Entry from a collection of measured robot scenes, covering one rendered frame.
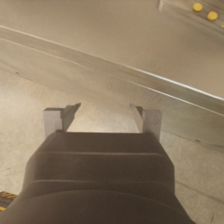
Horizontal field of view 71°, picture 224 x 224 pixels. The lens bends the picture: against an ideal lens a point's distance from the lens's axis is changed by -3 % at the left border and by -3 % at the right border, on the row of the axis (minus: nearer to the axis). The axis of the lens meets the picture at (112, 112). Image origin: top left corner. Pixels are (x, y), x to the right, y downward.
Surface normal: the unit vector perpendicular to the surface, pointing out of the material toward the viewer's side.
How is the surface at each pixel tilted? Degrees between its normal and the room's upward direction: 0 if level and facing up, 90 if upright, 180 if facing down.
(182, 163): 0
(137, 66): 0
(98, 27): 0
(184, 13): 90
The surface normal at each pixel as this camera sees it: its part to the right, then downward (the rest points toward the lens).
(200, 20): -0.51, 0.86
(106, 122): -0.09, -0.13
